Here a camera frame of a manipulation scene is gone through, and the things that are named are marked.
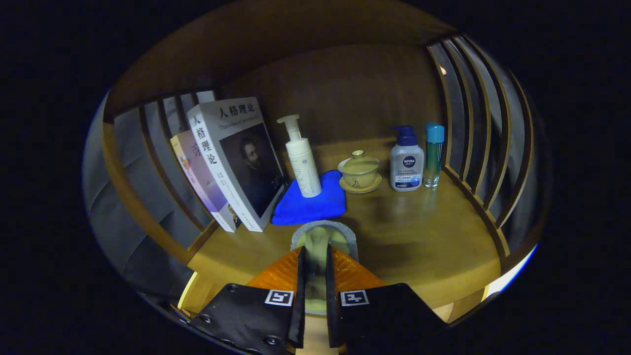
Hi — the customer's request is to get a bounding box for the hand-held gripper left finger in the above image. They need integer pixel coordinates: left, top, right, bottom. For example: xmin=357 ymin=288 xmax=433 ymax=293
xmin=190 ymin=246 xmax=307 ymax=355

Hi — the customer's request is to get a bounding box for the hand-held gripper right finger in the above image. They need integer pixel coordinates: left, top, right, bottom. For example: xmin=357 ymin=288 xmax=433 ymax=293
xmin=325 ymin=246 xmax=447 ymax=355

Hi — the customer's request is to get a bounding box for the grey scrub sponge yellow handle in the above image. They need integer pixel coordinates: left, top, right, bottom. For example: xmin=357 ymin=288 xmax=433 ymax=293
xmin=291 ymin=220 xmax=359 ymax=316

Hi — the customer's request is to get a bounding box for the wooden countertop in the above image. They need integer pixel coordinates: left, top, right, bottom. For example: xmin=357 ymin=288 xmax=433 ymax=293
xmin=177 ymin=137 xmax=504 ymax=326

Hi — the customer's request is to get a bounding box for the wooden cabinet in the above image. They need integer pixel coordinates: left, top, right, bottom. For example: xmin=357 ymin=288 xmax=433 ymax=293
xmin=101 ymin=2 xmax=540 ymax=326

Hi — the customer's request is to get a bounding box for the blue folded cloth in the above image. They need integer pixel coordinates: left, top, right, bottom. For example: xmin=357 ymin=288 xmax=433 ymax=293
xmin=271 ymin=170 xmax=347 ymax=226

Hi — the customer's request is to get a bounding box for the yellow lidded teacup with saucer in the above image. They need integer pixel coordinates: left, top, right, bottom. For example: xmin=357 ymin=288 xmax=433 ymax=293
xmin=338 ymin=150 xmax=383 ymax=194

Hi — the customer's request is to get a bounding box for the purple book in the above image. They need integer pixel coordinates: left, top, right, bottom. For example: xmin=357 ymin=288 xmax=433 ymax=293
xmin=170 ymin=129 xmax=242 ymax=233

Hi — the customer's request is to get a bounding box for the white bottle with blue pump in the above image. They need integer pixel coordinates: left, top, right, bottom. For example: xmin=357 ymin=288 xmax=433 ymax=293
xmin=389 ymin=125 xmax=425 ymax=192

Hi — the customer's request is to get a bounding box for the white book with portrait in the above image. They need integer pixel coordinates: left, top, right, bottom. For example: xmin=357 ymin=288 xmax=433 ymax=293
xmin=186 ymin=97 xmax=289 ymax=232

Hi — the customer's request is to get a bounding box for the teal capped clear bottle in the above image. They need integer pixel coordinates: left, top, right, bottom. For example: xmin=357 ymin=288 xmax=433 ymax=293
xmin=423 ymin=122 xmax=445 ymax=189

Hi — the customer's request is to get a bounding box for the white appliance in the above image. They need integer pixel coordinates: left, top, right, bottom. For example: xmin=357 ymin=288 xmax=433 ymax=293
xmin=486 ymin=244 xmax=538 ymax=299

